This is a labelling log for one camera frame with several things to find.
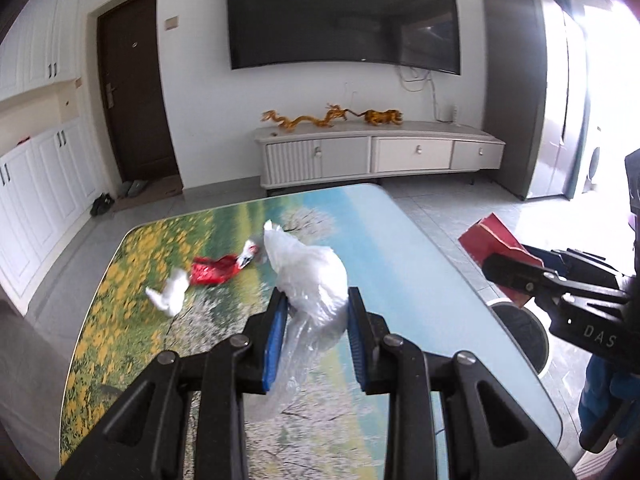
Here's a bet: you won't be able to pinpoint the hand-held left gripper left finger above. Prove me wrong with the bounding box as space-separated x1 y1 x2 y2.
55 287 291 480

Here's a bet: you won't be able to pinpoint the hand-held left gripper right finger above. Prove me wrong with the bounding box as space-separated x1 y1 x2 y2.
347 287 576 480

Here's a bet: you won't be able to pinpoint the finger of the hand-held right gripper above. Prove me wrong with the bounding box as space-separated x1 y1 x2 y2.
482 254 567 307
542 248 627 294

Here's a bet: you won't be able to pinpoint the red paper box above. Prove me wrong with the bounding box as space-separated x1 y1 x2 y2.
457 212 546 309

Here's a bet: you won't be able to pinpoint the white round trash bin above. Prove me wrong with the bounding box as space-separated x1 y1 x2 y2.
486 296 552 377

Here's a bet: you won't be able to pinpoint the white plastic bag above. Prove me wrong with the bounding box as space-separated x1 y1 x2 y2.
262 219 350 427

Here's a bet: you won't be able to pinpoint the black bin liner bag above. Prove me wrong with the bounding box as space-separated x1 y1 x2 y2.
495 306 547 367

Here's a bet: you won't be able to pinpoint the red snack wrapper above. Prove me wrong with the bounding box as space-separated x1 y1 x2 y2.
191 240 264 287

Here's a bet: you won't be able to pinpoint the landscape printed table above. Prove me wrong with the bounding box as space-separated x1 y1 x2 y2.
60 183 564 480

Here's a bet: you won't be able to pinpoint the crumpled white tissue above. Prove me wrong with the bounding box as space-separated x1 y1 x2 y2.
145 267 192 319

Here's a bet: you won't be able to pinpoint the grey refrigerator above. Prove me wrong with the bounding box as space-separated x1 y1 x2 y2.
482 0 592 202

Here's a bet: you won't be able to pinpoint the white television cabinet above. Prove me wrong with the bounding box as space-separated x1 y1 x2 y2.
252 120 506 197

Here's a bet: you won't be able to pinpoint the brown door mat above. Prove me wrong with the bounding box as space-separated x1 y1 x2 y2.
110 175 184 214

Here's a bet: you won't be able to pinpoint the golden tiger figurine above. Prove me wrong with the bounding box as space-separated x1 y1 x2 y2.
350 108 405 127

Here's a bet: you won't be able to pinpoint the golden dragon figurine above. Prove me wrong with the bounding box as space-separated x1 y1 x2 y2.
260 103 352 134

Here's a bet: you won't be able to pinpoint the white floor cupboard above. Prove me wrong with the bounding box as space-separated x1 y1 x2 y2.
0 118 99 312

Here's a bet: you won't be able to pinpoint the dark brown door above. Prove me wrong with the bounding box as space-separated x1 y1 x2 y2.
96 0 182 184

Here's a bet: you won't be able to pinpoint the television cables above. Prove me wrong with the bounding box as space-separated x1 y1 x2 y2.
396 64 452 124

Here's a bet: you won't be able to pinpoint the black wall television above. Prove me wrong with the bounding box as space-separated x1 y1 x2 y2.
226 0 462 76

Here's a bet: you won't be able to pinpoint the white wall cupboard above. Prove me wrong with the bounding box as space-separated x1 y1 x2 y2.
0 0 82 102

